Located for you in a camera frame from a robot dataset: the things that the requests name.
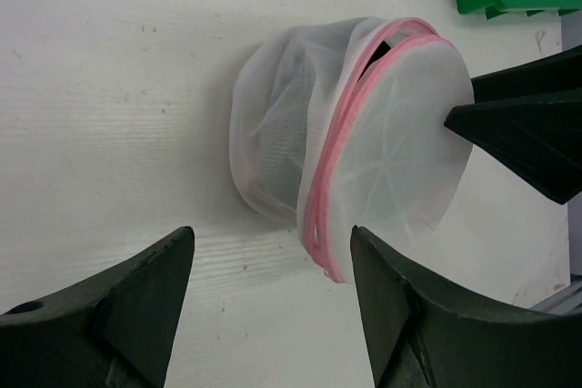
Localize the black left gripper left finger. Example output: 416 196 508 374
1 226 195 387

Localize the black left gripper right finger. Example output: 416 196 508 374
350 227 581 387

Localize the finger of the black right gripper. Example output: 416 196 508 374
472 45 582 102
445 88 581 204

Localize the white mesh laundry bag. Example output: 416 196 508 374
229 17 474 284

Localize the aluminium mounting rail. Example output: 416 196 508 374
531 276 582 315

